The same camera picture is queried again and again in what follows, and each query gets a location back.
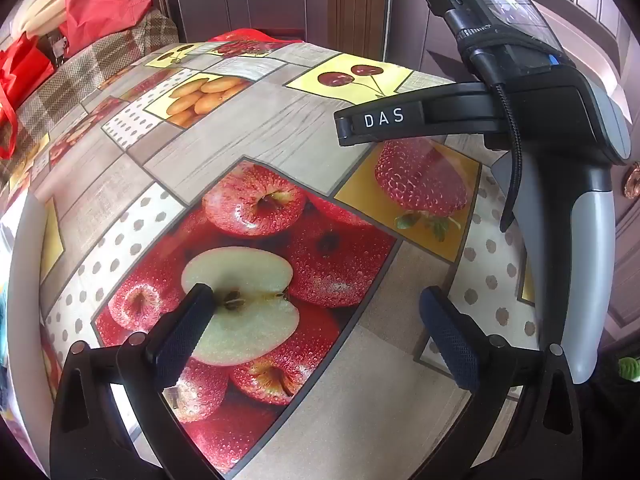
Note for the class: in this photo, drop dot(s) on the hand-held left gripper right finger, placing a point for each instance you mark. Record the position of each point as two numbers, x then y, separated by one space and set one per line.
450 340

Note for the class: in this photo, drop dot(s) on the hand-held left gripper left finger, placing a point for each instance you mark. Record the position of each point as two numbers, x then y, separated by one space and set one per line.
182 335

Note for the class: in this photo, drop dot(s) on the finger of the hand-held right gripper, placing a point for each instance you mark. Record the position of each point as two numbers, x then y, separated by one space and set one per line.
380 120

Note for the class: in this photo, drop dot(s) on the fruit print tablecloth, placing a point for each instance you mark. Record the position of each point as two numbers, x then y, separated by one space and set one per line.
280 125

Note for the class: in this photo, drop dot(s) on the green plastic item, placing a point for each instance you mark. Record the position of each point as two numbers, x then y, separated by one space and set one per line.
629 367

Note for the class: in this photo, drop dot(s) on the plaid blanket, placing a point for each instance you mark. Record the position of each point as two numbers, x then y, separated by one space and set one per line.
100 70

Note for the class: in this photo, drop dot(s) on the plain red bag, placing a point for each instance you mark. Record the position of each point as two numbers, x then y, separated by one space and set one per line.
105 5

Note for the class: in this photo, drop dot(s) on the red tote bag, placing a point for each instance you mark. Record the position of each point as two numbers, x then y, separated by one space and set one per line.
25 67

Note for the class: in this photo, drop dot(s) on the cream foam pieces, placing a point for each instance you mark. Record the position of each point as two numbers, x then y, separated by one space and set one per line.
42 10

